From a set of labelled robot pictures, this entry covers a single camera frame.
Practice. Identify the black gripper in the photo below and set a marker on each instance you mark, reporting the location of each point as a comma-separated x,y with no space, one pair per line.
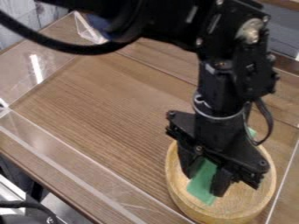
218,138

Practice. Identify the green rectangular block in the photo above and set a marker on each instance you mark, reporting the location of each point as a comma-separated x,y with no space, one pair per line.
199,184

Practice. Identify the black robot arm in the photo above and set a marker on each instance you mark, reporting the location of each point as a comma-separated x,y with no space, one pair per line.
226,32

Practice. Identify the brown wooden bowl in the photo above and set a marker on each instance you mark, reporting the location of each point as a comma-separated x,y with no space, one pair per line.
238,207

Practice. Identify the clear acrylic tray wall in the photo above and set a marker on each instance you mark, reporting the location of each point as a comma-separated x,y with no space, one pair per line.
83,121

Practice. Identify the black metal table bracket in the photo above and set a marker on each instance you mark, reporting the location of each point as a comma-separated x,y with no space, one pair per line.
39,213

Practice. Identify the clear acrylic corner bracket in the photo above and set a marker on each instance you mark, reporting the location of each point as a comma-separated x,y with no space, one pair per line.
87,31

